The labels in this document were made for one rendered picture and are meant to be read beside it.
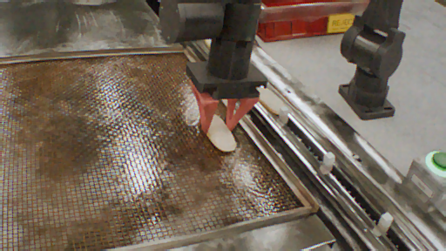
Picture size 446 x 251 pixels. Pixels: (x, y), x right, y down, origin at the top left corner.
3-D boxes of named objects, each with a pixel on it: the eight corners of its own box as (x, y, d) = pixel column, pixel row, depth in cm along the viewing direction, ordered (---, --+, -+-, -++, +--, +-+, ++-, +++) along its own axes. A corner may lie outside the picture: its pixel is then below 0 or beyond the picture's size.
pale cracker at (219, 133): (241, 151, 54) (242, 145, 53) (217, 153, 53) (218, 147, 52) (217, 114, 62) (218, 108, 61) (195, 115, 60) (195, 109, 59)
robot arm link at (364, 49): (390, 79, 73) (370, 69, 76) (401, 35, 67) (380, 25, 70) (363, 91, 69) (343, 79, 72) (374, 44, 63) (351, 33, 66)
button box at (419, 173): (448, 220, 56) (474, 172, 49) (418, 238, 53) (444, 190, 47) (417, 189, 62) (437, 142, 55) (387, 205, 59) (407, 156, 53)
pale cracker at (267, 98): (291, 112, 70) (292, 107, 69) (273, 118, 68) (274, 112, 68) (266, 87, 77) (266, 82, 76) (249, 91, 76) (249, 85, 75)
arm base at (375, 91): (395, 116, 74) (368, 86, 83) (405, 83, 69) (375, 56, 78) (361, 121, 73) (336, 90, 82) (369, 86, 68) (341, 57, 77)
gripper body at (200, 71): (184, 73, 53) (190, 24, 49) (247, 71, 57) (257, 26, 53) (198, 96, 48) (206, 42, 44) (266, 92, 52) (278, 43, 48)
